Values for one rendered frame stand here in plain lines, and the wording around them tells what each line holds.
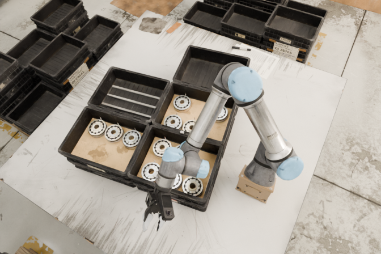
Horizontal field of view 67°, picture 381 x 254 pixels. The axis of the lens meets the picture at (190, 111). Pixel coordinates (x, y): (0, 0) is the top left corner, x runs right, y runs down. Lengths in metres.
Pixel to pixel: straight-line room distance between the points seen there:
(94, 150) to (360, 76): 2.50
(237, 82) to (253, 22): 1.86
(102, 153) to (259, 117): 0.90
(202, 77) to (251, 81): 0.80
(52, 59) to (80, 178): 1.26
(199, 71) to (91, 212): 1.02
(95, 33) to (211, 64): 1.42
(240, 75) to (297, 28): 1.71
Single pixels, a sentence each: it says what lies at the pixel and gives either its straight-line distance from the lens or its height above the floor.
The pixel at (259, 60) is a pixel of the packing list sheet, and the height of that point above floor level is 0.70.
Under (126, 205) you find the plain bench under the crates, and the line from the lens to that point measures 1.64.
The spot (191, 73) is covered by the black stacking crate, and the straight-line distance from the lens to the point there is 1.82.
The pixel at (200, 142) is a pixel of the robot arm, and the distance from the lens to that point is 1.23.
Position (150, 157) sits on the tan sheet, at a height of 0.83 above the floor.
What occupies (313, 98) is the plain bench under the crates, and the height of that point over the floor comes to 0.70.
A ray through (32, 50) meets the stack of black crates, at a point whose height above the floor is 0.38.
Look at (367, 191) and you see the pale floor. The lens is 2.61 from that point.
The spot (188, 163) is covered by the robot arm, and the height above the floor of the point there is 1.18.
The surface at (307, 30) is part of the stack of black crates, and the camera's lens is 2.68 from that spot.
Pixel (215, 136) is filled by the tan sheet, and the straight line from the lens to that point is 1.57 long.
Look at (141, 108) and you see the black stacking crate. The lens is 1.71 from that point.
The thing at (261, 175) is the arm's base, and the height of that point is 0.94.
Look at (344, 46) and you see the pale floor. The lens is 3.39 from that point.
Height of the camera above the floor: 2.23
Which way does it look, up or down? 58 degrees down
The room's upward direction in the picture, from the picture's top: 7 degrees counter-clockwise
